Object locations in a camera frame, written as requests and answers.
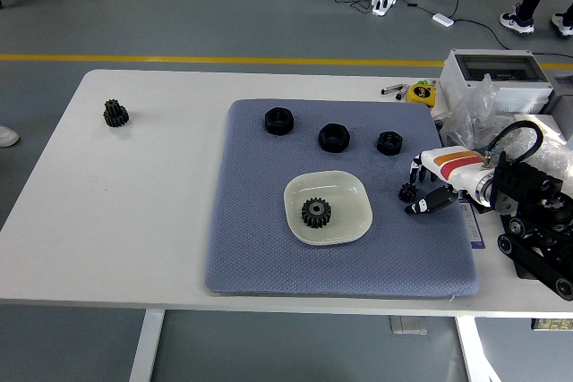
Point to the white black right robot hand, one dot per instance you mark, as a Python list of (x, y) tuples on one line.
[(456, 167)]

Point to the small black gear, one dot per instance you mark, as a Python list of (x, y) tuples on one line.
[(407, 193)]

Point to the large black gear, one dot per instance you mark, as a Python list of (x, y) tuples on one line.
[(315, 216)]

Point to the small black hex nut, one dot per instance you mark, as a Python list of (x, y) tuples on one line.
[(389, 143)]

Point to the white cardboard box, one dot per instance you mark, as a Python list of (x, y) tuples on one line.
[(553, 121)]

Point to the large black hex nut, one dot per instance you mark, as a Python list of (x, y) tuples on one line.
[(333, 138), (279, 121)]

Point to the clear plastic bag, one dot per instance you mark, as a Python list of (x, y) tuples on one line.
[(474, 113)]

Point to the purple-edged label card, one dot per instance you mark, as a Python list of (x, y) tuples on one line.
[(474, 230)]

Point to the yellow tape measure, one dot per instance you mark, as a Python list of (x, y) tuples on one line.
[(421, 93)]

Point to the black silver marker pen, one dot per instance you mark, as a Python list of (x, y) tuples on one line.
[(402, 93), (391, 89)]

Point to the bubble wrap bag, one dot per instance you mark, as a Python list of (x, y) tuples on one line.
[(555, 145)]

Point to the white square dish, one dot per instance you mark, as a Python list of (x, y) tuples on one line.
[(347, 221)]

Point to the grey metal case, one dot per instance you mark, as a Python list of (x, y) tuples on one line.
[(561, 93)]

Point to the white power adapter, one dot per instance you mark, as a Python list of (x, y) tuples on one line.
[(442, 19)]

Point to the white power strip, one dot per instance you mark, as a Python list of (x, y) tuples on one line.
[(384, 4)]

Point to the green under-table module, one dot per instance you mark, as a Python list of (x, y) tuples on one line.
[(548, 324)]

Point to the white table leg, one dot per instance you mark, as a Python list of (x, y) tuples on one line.
[(474, 350), (145, 346)]

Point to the blue-grey textured mat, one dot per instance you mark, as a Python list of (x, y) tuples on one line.
[(250, 243)]

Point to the black double gear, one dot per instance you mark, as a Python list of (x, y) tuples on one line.
[(116, 114)]

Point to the person's white shoe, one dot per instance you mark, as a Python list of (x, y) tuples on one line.
[(8, 137)]

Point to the grey electrical enclosure box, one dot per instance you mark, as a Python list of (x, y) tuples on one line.
[(492, 60)]

